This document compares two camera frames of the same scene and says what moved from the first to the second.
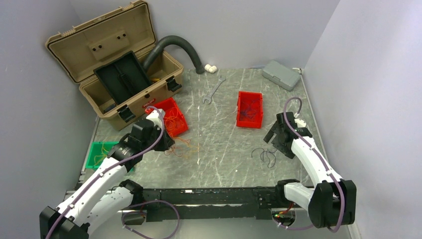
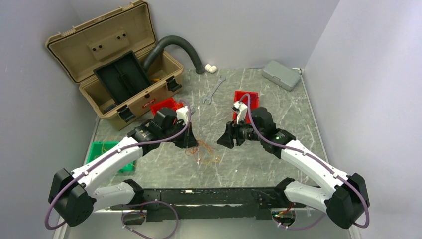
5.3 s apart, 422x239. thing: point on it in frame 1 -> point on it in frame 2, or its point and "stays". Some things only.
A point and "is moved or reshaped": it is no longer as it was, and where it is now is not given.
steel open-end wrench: (209, 97) stays
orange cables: (181, 147) is moved or reshaped
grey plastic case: (281, 75) stays
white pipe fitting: (211, 69) stays
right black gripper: (284, 150) -> (227, 138)
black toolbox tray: (123, 76) stays
